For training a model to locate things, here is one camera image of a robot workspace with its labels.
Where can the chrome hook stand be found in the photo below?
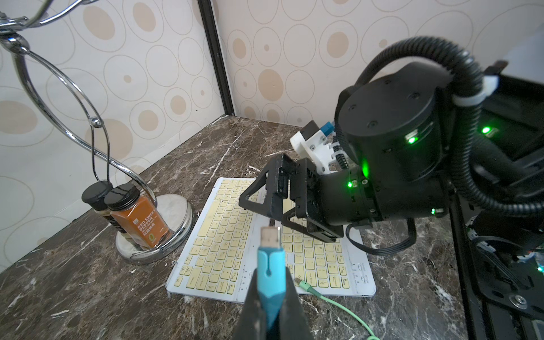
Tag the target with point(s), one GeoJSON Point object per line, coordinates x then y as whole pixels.
{"type": "Point", "coordinates": [175, 210]}

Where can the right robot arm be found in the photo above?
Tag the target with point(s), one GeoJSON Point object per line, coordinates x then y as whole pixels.
{"type": "Point", "coordinates": [423, 122]}

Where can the dark spice bottle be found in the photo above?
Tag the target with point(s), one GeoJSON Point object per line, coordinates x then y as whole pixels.
{"type": "Point", "coordinates": [94, 196]}

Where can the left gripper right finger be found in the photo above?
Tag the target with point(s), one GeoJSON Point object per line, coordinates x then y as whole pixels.
{"type": "Point", "coordinates": [292, 320]}

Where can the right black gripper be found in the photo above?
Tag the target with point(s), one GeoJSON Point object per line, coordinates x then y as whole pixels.
{"type": "Point", "coordinates": [321, 201]}

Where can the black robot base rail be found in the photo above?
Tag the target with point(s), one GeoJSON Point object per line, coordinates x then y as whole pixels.
{"type": "Point", "coordinates": [500, 258]}

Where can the orange spice bottle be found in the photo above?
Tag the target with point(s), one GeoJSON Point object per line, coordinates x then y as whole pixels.
{"type": "Point", "coordinates": [137, 215]}

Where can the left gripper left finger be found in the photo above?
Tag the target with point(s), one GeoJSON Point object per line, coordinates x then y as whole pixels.
{"type": "Point", "coordinates": [252, 320]}

